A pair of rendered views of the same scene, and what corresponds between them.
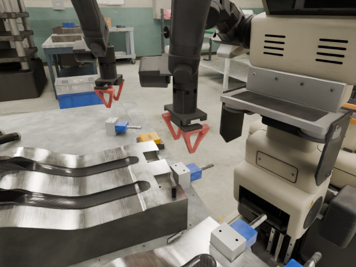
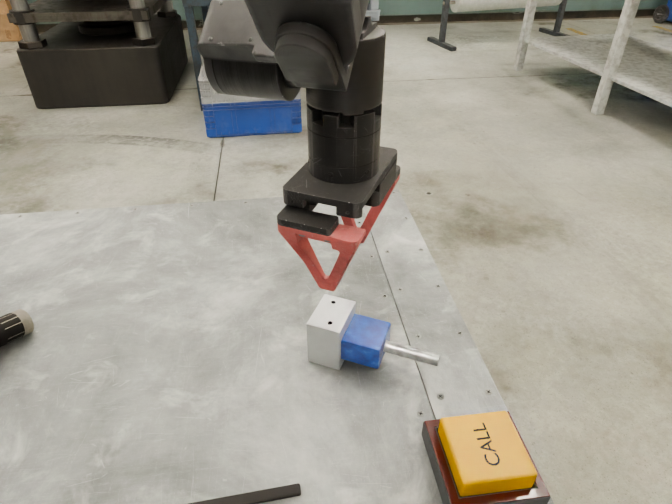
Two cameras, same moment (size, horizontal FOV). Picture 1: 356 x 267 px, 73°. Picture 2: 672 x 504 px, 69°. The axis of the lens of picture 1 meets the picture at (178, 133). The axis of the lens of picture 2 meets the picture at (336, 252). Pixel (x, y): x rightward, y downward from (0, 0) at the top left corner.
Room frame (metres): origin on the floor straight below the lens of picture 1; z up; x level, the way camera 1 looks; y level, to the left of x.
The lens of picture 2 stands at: (0.49, 0.16, 1.19)
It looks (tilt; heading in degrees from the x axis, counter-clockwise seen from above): 36 degrees down; 14
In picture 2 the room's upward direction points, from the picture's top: straight up
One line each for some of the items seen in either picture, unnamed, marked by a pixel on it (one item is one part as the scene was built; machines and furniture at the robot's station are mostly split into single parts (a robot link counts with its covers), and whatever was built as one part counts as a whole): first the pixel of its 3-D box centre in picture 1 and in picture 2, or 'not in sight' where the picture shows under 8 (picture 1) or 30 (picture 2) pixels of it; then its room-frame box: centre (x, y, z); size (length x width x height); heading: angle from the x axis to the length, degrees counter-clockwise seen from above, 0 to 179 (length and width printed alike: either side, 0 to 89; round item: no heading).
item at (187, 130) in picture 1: (189, 133); not in sight; (0.51, -0.03, 0.96); 0.07 x 0.07 x 0.09; 29
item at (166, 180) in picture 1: (166, 186); not in sight; (0.43, 0.03, 0.87); 0.05 x 0.05 x 0.04; 21
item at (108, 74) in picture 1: (108, 72); (343, 146); (0.85, 0.24, 1.04); 0.10 x 0.07 x 0.07; 172
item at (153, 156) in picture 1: (153, 161); not in sight; (0.53, 0.06, 0.87); 0.05 x 0.05 x 0.04; 21
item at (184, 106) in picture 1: (185, 101); not in sight; (0.54, -0.02, 1.04); 0.10 x 0.07 x 0.07; 29
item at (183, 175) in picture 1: (194, 171); not in sight; (0.55, -0.05, 0.83); 0.13 x 0.05 x 0.05; 119
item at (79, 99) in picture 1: (81, 96); (253, 108); (3.40, 1.42, 0.11); 0.61 x 0.41 x 0.22; 111
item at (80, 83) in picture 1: (79, 84); (250, 81); (3.40, 1.42, 0.28); 0.61 x 0.41 x 0.15; 111
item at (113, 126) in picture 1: (124, 126); (375, 343); (0.84, 0.21, 0.83); 0.13 x 0.05 x 0.05; 83
